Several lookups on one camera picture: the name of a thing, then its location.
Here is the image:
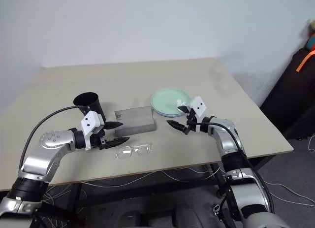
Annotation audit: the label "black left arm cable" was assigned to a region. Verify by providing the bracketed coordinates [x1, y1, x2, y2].
[21, 105, 86, 170]

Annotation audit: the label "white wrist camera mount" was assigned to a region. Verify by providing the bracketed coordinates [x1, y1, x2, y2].
[80, 110, 105, 152]
[189, 96, 209, 118]

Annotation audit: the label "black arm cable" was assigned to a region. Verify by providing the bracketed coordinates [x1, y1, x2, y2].
[189, 122, 275, 214]
[21, 105, 86, 170]

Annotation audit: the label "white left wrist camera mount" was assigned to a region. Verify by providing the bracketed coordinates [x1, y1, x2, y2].
[80, 110, 105, 152]

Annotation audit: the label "light blue plate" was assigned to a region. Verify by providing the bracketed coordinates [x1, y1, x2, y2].
[153, 108, 184, 118]

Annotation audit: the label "clear frame glasses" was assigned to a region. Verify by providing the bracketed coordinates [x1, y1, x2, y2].
[114, 142, 154, 161]

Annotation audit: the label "colourful plush toy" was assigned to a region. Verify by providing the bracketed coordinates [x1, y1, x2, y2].
[304, 18, 315, 51]

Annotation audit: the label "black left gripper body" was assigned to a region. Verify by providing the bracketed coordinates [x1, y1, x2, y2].
[89, 128, 109, 151]

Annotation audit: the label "mint green plate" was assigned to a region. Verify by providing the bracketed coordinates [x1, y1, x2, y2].
[150, 88, 193, 115]

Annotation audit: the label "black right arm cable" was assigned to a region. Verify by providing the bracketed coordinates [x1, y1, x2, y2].
[189, 122, 275, 214]

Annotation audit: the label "black bag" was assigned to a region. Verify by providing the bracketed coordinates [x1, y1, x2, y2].
[259, 47, 315, 140]

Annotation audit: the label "orange strap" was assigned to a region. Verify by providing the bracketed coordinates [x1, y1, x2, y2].
[296, 50, 315, 73]

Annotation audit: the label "grey glasses case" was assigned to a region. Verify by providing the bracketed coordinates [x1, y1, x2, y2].
[114, 105, 158, 136]

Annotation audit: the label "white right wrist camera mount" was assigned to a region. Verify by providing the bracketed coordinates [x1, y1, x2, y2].
[189, 96, 209, 118]

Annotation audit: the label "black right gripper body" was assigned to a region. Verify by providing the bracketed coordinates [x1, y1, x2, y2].
[184, 108, 201, 135]

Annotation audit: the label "grey robot torso shell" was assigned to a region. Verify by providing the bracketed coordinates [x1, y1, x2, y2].
[246, 211, 292, 228]

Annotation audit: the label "thin white wire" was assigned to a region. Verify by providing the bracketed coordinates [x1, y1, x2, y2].
[43, 183, 87, 215]
[262, 180, 315, 207]
[80, 166, 217, 185]

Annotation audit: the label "black cup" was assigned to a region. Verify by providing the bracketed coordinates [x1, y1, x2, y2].
[73, 92, 107, 122]

